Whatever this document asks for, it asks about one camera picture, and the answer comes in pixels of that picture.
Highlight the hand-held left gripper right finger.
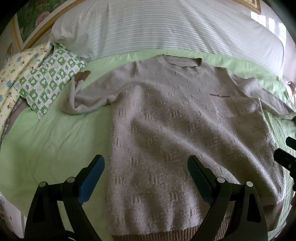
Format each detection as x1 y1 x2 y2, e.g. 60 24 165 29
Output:
187 155 269 241

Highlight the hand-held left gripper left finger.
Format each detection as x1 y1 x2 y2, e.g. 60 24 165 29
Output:
24 154 105 241

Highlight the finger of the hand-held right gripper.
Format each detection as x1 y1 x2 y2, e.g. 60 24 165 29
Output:
285 136 296 149
273 148 296 192

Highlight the beige knitted sweater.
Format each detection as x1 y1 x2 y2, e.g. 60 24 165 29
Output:
60 54 296 241

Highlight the pink cloth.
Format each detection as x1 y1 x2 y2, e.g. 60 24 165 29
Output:
280 77 296 105

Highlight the light green bed sheet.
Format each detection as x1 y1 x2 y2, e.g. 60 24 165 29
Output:
0 50 296 241

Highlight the green checkered pillow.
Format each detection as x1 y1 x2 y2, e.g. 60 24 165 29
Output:
14 43 88 120

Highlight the yellow cartoon print pillow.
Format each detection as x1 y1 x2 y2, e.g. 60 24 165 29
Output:
0 42 55 130

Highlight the white striped duvet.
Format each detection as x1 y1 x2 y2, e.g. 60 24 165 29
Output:
50 0 286 78

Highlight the gold framed floral headboard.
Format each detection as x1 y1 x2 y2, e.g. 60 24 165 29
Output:
13 0 82 52

